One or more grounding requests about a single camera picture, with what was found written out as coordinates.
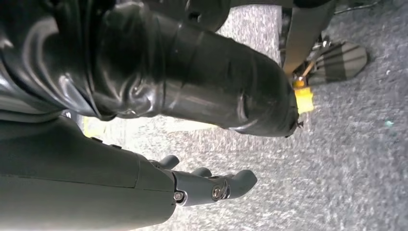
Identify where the grey metal table leg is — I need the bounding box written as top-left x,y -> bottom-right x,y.
282,0 -> 337,76

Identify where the ribbed grey foot pad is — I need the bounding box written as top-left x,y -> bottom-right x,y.
307,40 -> 368,86

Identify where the yellow floor tape square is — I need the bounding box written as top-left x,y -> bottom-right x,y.
293,78 -> 316,115

